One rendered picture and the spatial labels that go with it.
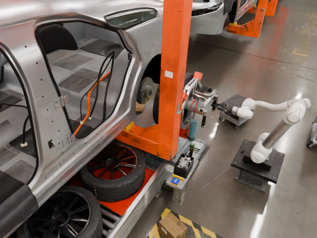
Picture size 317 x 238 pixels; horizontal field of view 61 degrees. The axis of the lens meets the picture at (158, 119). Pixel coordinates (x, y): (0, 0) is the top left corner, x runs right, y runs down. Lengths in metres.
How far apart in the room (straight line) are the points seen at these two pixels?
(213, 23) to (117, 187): 3.69
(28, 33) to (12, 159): 1.19
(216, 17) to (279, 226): 3.63
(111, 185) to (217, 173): 1.43
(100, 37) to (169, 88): 2.51
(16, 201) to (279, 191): 2.70
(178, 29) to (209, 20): 3.24
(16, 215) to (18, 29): 1.17
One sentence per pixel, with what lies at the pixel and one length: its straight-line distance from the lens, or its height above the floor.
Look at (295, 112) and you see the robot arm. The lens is 2.61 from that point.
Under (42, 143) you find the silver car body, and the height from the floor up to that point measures 1.24.
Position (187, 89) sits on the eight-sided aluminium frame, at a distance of 2.76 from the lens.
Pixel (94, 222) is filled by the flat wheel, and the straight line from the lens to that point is 2.37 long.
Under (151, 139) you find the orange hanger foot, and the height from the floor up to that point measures 0.69.
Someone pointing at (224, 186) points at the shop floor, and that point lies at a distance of 3.34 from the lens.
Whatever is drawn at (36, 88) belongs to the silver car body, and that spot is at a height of 1.61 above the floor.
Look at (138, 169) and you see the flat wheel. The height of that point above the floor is 0.50.
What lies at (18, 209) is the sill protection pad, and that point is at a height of 0.91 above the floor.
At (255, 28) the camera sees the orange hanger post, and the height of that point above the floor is 0.71.
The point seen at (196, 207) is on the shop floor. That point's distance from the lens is 3.08.
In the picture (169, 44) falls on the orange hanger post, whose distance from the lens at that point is 2.12.
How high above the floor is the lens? 2.47
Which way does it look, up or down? 36 degrees down
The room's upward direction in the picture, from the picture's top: 2 degrees clockwise
